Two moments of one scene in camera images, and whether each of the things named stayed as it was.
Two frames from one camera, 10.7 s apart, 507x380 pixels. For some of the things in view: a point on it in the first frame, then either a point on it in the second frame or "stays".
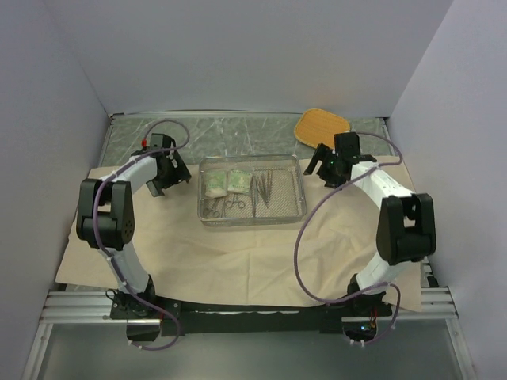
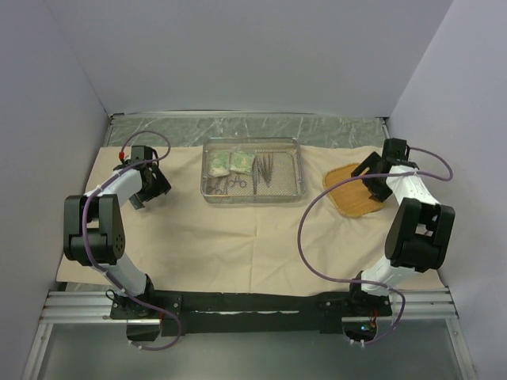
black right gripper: [322, 154] → [379, 192]
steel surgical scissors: [207, 212] → [210, 189]
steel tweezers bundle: [261, 184] → [262, 164]
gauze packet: [238, 181] → [242, 161]
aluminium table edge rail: [383, 120] stays
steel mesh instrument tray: [277, 194] → [278, 175]
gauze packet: [215, 184] → [219, 163]
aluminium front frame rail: [84, 307] stays
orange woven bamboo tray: [317, 127] → [351, 198]
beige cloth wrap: [316, 265] stays
